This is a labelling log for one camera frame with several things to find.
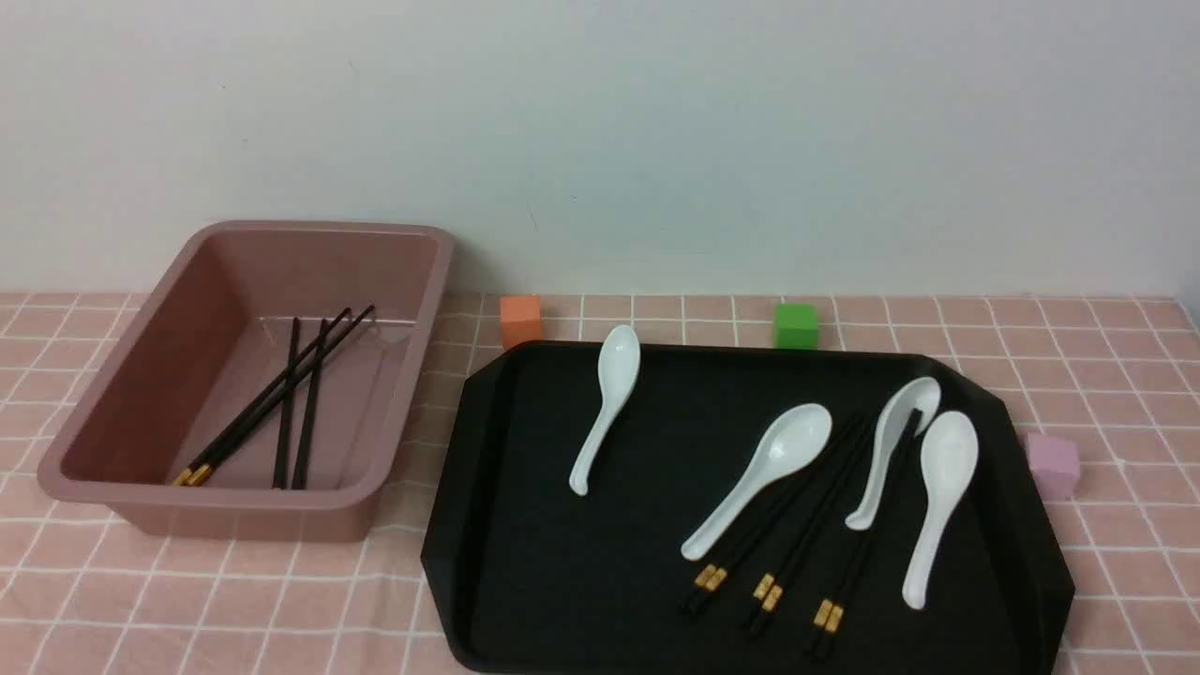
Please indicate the pink cube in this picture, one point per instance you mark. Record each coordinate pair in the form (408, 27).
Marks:
(1055, 466)

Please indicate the brown plastic bin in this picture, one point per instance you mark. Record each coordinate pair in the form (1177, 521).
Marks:
(211, 335)

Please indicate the gold-tipped chopstick in bin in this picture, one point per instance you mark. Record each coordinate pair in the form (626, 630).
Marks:
(300, 374)
(228, 438)

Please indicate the gold-banded chopstick pair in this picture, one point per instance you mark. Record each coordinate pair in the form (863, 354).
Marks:
(770, 590)
(753, 529)
(831, 612)

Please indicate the green cube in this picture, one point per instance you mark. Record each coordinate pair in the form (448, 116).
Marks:
(796, 327)

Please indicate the orange cube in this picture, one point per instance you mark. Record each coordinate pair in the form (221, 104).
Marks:
(520, 320)

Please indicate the pink checkered tablecloth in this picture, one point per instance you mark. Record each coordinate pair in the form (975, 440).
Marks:
(86, 593)

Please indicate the black serving tray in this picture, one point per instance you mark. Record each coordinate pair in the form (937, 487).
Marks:
(529, 577)

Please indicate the plain black chopstick in bin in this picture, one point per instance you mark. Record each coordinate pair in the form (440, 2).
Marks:
(280, 479)

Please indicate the white spoon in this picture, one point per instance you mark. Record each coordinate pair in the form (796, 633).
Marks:
(617, 371)
(921, 395)
(789, 444)
(948, 459)

